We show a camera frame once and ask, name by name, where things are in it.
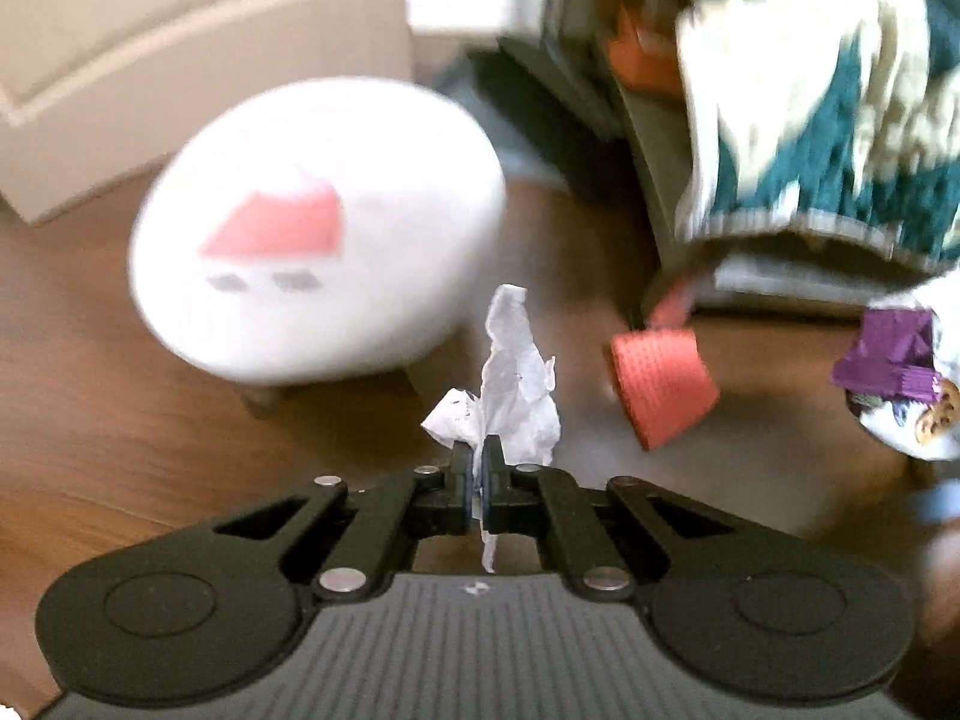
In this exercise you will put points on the white cookie snack bag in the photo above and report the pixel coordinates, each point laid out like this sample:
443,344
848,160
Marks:
900,360

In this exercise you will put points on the white panelled door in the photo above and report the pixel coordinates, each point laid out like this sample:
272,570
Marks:
150,30

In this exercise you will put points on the dark green cabinet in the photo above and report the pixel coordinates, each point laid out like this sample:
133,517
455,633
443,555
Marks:
585,112

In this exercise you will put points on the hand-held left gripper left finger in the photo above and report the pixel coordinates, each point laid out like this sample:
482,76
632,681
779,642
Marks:
463,491

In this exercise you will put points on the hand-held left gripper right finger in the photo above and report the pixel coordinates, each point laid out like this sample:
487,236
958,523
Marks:
491,491

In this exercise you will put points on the festive tree print cloth bag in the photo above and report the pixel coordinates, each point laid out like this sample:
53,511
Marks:
787,127

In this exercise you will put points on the orange box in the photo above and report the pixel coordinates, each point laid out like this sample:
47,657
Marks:
645,52

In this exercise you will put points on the white paper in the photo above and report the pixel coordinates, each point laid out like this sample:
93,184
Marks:
517,390

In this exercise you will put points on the white round stool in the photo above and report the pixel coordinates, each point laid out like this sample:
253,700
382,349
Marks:
337,165

